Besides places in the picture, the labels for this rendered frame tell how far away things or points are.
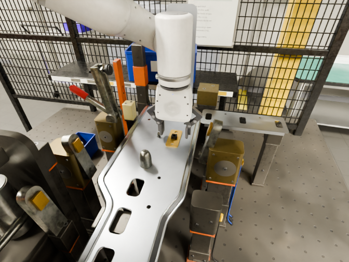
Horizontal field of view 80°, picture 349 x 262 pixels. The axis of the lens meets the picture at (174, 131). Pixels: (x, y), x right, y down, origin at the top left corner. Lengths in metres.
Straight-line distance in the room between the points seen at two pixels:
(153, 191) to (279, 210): 0.55
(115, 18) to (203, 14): 0.66
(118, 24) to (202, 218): 0.45
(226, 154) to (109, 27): 0.39
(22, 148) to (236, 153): 0.45
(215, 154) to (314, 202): 0.56
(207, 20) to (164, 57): 0.58
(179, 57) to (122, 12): 0.15
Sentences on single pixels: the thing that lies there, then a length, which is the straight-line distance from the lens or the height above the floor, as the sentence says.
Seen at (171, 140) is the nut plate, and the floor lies 1.00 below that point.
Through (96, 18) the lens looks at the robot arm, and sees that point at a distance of 0.45.
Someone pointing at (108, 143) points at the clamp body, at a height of 0.97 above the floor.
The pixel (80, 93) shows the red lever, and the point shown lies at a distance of 0.68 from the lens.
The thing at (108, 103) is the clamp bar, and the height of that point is 1.11.
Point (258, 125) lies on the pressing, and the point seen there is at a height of 1.00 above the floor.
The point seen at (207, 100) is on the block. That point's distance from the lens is 0.83.
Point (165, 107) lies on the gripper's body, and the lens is 0.56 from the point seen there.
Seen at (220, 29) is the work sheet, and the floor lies 1.22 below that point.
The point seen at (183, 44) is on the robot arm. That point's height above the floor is 1.29.
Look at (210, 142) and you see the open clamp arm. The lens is 0.55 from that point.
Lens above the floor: 1.40
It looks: 36 degrees down
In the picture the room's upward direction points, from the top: straight up
